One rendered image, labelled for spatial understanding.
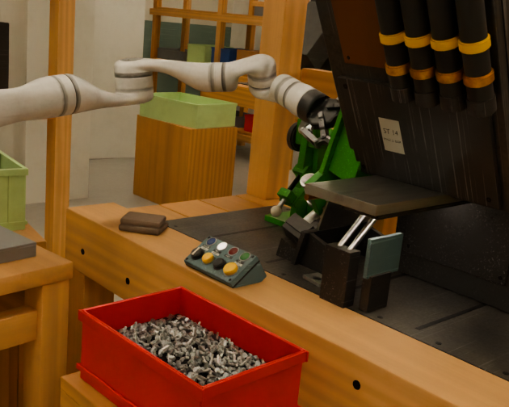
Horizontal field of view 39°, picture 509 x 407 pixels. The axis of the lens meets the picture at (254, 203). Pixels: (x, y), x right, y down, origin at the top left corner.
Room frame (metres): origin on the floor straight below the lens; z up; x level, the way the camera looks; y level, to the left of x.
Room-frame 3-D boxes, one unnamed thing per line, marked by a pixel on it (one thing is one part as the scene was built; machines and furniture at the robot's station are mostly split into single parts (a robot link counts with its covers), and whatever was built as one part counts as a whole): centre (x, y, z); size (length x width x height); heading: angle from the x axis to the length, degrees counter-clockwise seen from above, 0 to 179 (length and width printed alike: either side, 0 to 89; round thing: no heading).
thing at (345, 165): (1.46, -0.20, 1.17); 0.13 x 0.12 x 0.20; 44
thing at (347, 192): (1.33, -0.28, 1.11); 0.39 x 0.16 x 0.03; 134
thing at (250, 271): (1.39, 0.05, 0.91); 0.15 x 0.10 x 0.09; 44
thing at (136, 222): (1.63, 0.25, 0.91); 0.10 x 0.08 x 0.03; 82
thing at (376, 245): (1.28, -0.25, 0.97); 0.10 x 0.02 x 0.14; 134
